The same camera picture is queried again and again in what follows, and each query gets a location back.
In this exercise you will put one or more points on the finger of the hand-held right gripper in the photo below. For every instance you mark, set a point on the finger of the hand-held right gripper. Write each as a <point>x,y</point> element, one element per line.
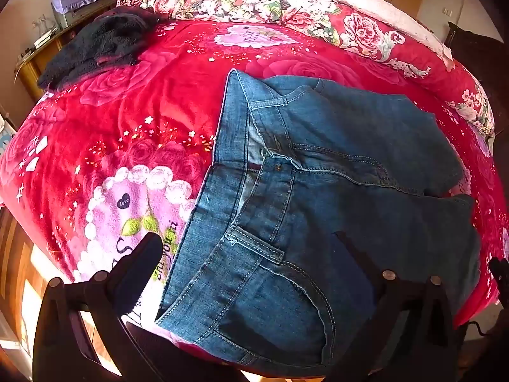
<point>500,272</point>

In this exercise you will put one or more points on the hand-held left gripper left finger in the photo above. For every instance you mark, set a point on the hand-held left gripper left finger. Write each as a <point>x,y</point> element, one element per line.
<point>153,254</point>

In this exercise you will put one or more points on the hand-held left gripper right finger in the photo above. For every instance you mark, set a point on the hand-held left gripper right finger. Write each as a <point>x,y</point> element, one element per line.
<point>354,254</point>

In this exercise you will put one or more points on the blue denim pants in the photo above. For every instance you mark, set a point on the blue denim pants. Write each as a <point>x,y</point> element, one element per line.
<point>318,191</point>

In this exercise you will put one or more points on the red rose printed blanket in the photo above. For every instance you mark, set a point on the red rose printed blanket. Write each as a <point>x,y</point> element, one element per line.
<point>131,127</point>

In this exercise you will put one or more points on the black fleece garment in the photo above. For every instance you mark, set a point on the black fleece garment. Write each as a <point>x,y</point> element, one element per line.
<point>95,47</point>

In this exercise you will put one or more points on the wooden side cabinet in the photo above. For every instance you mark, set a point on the wooden side cabinet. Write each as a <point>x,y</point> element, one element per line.
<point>39,59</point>

